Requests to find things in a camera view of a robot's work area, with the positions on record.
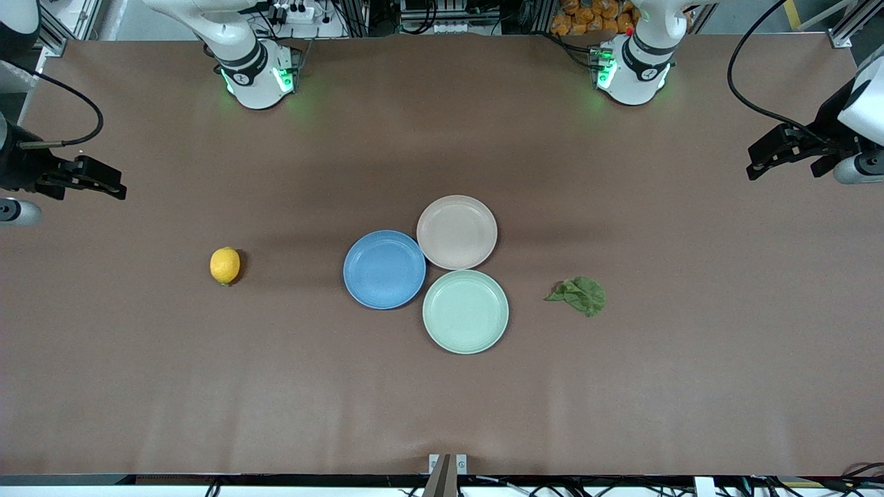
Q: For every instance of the yellow lemon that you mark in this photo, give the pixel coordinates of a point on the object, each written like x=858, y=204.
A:
x=224, y=265

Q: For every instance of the pink plate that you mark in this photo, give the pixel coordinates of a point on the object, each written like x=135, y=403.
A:
x=456, y=232

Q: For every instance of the light green plate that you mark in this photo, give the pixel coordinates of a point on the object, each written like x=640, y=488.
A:
x=465, y=312

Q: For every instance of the brown table mat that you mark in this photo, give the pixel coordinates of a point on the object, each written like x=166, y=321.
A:
x=442, y=400

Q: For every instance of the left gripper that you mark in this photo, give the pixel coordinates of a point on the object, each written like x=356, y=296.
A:
x=831, y=130

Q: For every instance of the blue plate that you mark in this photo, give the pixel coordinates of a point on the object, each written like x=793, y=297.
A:
x=384, y=269

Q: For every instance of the green lettuce leaf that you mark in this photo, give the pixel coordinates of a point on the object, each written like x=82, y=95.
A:
x=583, y=295

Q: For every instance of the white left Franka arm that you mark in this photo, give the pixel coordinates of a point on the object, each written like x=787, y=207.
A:
x=639, y=76

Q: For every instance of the bag of oranges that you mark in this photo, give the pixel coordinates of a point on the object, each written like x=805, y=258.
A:
x=590, y=17

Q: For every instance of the metal camera bracket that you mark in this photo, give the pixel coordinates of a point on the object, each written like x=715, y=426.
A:
x=447, y=473

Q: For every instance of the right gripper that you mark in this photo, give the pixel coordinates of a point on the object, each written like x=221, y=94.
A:
x=21, y=168

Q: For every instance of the white power strip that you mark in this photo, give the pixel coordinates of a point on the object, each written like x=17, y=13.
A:
x=293, y=12

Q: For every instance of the aluminium frame profile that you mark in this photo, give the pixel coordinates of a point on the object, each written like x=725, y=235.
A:
x=54, y=34
x=853, y=27

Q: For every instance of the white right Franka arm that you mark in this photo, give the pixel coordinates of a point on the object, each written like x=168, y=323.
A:
x=255, y=76

